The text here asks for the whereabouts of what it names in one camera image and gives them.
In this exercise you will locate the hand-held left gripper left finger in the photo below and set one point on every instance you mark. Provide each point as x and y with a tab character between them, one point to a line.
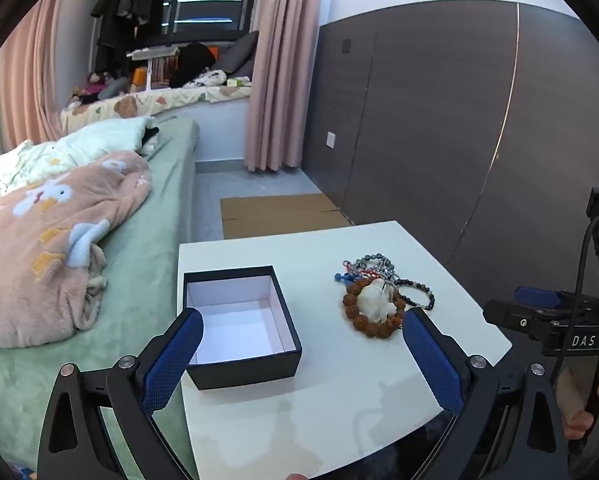
174	360

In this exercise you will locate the white carved pendant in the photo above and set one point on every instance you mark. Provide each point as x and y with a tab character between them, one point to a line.
374	302

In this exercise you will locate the person's right hand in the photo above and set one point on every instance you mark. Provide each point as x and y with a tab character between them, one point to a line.
577	422

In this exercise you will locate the printed window seat cushion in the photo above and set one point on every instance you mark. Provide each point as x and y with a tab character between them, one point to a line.
169	100

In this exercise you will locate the pink curtain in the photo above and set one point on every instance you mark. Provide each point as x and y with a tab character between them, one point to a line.
279	60
29	75

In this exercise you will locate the row of books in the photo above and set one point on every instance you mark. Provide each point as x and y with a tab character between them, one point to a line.
165	67

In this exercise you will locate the black jewelry box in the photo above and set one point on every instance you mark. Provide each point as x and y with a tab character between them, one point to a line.
244	372

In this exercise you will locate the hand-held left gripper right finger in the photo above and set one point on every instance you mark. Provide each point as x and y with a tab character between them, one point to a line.
432	360

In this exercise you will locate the pink printed fleece blanket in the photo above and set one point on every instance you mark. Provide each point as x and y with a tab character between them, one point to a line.
44	240

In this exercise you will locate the white printed cloth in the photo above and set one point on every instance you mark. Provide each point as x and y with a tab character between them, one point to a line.
210	78

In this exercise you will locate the white printed quilt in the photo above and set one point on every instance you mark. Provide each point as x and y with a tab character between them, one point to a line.
94	137

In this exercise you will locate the grey pillow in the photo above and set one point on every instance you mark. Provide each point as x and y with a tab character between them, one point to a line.
237	55

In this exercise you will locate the plush toys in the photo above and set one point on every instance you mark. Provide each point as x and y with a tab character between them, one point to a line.
96	87

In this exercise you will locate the black bag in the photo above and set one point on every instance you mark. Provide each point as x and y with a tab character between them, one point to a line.
192	65

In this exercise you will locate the white wall socket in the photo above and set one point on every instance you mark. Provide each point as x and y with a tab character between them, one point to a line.
331	140

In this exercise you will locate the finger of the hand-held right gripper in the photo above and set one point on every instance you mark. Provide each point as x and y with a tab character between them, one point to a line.
537	296
509	316

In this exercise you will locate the bed with green sheet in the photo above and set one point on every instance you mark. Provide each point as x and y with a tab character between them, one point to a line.
144	260

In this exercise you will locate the white folding stand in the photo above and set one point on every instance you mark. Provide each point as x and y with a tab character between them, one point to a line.
152	52

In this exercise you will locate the dark hanging clothes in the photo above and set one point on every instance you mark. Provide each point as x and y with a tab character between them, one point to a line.
124	5

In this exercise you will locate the flat brown cardboard sheet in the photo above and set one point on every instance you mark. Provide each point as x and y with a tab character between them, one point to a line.
279	215

